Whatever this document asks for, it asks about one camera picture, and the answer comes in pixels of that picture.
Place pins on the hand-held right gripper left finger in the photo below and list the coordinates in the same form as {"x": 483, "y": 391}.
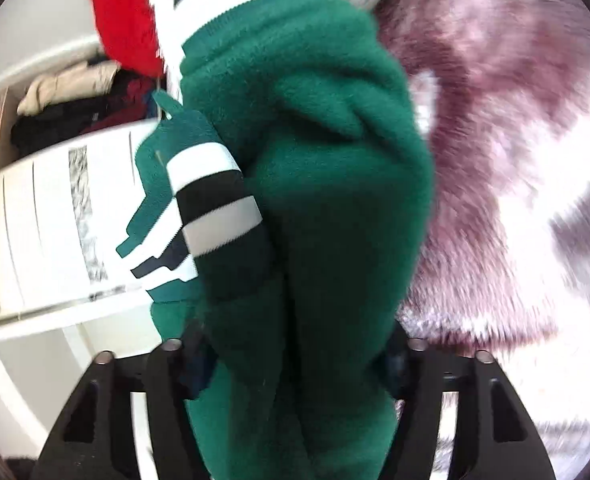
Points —
{"x": 167, "y": 385}

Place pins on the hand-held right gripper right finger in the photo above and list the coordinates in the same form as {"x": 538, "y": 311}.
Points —
{"x": 425, "y": 385}

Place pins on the green varsity jacket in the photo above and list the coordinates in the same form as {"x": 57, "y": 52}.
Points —
{"x": 320, "y": 185}

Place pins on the pile of clothes in basket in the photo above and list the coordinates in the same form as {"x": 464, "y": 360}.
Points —
{"x": 55, "y": 127}

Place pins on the white sliding wardrobe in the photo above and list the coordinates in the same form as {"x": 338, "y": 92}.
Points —
{"x": 40, "y": 240}

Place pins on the floral plush blanket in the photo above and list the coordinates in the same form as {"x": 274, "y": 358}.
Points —
{"x": 485, "y": 160}

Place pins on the beige hanging coat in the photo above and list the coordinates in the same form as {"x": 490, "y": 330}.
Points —
{"x": 60, "y": 87}

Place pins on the red duvet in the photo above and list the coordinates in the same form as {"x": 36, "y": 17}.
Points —
{"x": 122, "y": 15}

